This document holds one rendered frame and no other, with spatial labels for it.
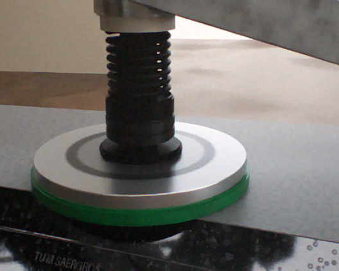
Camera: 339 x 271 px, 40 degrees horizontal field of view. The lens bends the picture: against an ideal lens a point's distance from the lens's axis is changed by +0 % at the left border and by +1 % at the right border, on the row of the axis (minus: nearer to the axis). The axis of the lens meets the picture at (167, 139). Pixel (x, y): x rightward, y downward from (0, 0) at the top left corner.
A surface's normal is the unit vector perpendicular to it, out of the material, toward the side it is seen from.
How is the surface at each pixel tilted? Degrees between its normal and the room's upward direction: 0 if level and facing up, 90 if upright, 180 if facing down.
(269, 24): 90
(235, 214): 0
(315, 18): 90
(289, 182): 0
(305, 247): 45
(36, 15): 90
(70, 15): 90
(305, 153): 0
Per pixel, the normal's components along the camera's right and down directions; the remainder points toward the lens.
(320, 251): -0.24, -0.45
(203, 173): 0.00, -0.95
